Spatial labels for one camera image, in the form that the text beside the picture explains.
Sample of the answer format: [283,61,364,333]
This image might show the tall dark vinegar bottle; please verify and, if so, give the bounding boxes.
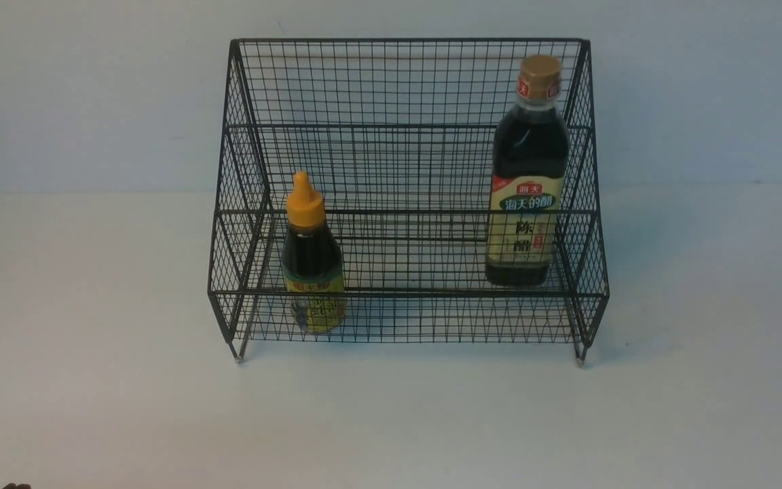
[485,55,570,287]

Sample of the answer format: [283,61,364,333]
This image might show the small yellow-capped sauce bottle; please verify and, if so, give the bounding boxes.
[280,171,347,335]

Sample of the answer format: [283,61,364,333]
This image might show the black wire mesh rack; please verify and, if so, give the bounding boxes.
[207,37,610,365]

